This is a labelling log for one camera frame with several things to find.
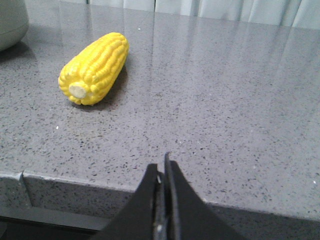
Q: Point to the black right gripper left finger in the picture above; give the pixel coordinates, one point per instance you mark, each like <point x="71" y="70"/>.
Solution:
<point x="135" y="220"/>

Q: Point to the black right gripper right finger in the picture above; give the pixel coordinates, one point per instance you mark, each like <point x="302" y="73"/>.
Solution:
<point x="189" y="218"/>

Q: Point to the yellow corn cob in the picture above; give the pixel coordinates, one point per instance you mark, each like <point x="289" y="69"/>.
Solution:
<point x="88" y="77"/>

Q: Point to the pale green electric cooking pot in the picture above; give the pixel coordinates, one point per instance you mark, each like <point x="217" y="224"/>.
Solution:
<point x="14" y="22"/>

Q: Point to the white curtain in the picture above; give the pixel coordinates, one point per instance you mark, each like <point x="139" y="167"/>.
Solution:
<point x="290" y="13"/>

